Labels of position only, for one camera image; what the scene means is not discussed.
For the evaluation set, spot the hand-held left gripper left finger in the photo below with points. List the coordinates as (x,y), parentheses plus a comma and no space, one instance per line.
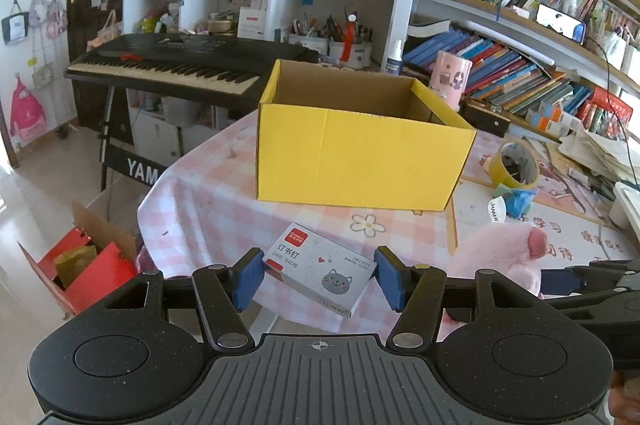
(247,277)

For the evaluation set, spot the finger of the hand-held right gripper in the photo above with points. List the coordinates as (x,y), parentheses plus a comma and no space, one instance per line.
(557,281)

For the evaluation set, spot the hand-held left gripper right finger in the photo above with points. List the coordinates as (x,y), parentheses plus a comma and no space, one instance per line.
(390,277)

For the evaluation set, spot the pink plush toy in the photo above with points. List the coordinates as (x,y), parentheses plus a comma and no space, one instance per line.
(495,250)

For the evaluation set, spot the white staple box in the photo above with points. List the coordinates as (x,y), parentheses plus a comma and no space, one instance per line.
(320,270)

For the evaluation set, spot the blue toy truck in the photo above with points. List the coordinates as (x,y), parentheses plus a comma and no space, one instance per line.
(520,202)

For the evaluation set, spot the yellow tape roll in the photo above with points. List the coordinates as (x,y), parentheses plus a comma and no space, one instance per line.
(505,180)

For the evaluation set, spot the yellow cardboard box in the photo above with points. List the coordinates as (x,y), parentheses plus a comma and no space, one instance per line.
(350,155)

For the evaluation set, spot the desktop with pink checkered cloth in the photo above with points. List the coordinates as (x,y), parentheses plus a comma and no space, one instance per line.
(225,205)

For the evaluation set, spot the person's right hand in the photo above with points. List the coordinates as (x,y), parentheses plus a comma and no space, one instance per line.
(625,400)

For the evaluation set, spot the white plastic container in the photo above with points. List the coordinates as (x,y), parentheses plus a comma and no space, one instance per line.
(627,205)

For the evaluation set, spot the pile of papers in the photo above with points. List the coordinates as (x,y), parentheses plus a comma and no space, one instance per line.
(595,150)

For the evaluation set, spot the red cardboard box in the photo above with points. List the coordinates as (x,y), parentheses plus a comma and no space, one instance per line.
(100,270)

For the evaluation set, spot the black keyboard stand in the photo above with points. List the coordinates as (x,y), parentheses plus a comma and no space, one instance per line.
(135,167)

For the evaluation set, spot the pink cartoon canister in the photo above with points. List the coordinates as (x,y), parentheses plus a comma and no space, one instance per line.
(450,80)

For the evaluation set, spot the small clear spray bottle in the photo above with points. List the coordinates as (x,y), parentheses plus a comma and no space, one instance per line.
(394,62)

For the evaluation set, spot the rows of books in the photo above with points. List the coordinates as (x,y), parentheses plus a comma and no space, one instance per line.
(500,70)

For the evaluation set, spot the white pen holder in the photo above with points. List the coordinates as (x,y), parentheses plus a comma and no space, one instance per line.
(350,52)

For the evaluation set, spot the black electronic keyboard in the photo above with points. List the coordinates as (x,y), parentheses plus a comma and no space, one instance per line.
(175,55)

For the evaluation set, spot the white box with red label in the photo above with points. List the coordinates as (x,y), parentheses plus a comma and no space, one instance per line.
(252,22)

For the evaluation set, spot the smartphone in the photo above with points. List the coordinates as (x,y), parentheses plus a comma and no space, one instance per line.
(560,22)

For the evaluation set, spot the pink backpack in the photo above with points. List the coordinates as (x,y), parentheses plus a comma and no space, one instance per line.
(25,110)

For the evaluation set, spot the white shelf unit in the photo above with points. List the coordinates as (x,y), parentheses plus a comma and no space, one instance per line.
(300,0)

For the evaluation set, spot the dark tote bag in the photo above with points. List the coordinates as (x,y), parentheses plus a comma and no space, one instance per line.
(15,27)

